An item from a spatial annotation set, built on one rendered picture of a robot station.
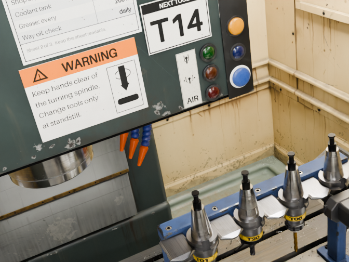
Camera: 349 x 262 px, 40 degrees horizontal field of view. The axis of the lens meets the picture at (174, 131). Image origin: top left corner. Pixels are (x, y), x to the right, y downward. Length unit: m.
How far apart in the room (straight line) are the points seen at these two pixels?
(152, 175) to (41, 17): 1.04
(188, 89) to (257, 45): 1.34
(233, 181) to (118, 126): 1.53
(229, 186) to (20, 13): 1.68
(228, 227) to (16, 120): 0.52
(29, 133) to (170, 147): 1.38
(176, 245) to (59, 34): 0.52
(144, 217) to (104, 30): 1.08
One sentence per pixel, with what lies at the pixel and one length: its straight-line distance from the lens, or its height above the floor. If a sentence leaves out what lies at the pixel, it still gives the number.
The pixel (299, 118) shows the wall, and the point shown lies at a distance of 2.04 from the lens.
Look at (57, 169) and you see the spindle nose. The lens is 0.85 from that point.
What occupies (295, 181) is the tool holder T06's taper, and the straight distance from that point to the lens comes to 1.04.
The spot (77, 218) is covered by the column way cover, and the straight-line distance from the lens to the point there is 1.54.
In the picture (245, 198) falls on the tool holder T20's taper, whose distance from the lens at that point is 0.99.
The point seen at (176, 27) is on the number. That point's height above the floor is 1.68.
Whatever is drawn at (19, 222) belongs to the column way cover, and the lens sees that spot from 1.51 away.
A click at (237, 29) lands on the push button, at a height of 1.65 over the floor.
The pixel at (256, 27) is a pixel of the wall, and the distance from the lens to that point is 2.02.
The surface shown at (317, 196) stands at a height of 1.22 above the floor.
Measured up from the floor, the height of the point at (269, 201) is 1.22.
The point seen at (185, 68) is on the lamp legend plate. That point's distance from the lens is 0.70.
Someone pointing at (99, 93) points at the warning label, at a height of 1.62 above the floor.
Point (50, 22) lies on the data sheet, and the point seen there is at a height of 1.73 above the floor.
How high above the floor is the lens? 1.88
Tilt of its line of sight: 29 degrees down
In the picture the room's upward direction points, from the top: 10 degrees counter-clockwise
